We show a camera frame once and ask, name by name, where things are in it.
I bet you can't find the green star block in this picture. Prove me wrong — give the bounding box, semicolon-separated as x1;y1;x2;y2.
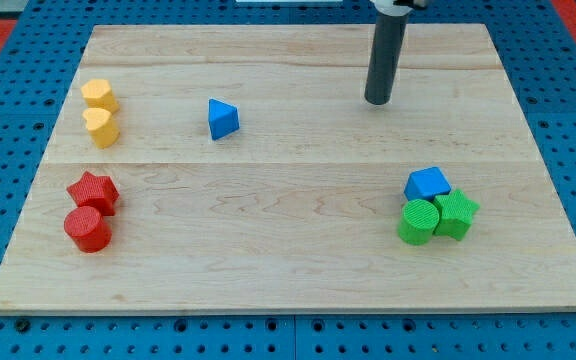
433;189;480;241

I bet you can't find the blue cube block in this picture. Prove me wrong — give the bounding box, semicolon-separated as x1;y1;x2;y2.
404;167;452;202

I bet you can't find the light wooden board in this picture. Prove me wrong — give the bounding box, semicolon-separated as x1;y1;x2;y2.
0;24;576;316

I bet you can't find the green cylinder block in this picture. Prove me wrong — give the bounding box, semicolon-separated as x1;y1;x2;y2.
397;199;440;246

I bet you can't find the yellow hexagon block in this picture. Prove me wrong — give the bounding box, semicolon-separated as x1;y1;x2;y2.
81;79;119;113

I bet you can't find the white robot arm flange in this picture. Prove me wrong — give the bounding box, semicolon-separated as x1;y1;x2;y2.
370;0;432;17

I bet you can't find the red cylinder block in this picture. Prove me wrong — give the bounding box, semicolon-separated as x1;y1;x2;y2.
64;206;112;253

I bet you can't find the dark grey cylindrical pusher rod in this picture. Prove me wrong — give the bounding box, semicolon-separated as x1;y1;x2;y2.
364;13;408;105

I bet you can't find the red star block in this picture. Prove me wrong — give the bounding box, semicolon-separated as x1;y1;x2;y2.
66;171;119;216

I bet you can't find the yellow heart block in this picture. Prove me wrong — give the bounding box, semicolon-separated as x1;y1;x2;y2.
82;108;120;149

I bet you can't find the blue triangle block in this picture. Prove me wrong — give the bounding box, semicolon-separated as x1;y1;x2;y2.
208;99;240;140

